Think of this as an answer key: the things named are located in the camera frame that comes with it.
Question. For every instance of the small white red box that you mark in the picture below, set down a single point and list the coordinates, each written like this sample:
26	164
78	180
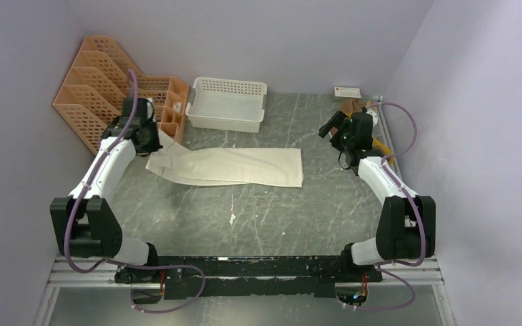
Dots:
347	92

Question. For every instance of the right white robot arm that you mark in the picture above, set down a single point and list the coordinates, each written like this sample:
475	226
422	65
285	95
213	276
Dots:
406	230

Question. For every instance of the aluminium frame rail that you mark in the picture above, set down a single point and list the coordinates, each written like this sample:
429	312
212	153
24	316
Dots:
144	297

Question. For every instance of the orange plastic file organizer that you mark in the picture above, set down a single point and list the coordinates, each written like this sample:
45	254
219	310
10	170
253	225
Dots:
95	86

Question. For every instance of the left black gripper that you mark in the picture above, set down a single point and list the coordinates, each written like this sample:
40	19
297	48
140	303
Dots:
156	145

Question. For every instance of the white plastic basket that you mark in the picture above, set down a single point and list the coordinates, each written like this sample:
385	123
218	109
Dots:
227	104

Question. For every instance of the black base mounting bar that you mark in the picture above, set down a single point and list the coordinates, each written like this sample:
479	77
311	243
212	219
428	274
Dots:
210	276

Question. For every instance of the brown yellow towel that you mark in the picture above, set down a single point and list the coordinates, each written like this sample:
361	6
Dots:
379	150

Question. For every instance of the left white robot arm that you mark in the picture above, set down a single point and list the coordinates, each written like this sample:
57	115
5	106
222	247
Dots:
99	189

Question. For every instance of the cream white towel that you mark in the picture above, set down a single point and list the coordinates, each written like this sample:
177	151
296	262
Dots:
208	167

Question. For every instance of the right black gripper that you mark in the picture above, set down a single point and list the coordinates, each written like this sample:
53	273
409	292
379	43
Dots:
340	121

